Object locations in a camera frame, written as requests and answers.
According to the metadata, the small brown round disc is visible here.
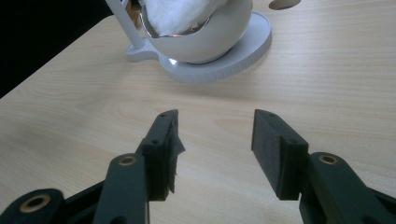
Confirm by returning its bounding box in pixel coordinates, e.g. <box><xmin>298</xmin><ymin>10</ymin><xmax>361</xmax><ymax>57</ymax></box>
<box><xmin>268</xmin><ymin>0</ymin><xmax>303</xmax><ymax>10</ymax></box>

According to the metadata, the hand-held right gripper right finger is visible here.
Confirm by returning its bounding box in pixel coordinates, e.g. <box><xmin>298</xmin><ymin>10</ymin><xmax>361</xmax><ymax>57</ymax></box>
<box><xmin>251</xmin><ymin>108</ymin><xmax>396</xmax><ymax>224</ymax></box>

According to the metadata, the white fluffy pouch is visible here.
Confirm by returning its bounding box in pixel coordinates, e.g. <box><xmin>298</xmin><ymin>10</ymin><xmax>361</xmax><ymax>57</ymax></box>
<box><xmin>138</xmin><ymin>0</ymin><xmax>232</xmax><ymax>37</ymax></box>

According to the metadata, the white stand with post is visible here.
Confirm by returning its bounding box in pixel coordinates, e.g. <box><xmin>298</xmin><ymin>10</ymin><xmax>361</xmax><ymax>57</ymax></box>
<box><xmin>105</xmin><ymin>0</ymin><xmax>274</xmax><ymax>85</ymax></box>

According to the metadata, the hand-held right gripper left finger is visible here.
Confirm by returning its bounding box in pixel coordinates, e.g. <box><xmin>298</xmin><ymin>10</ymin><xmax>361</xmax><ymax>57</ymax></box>
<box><xmin>92</xmin><ymin>109</ymin><xmax>187</xmax><ymax>224</ymax></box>

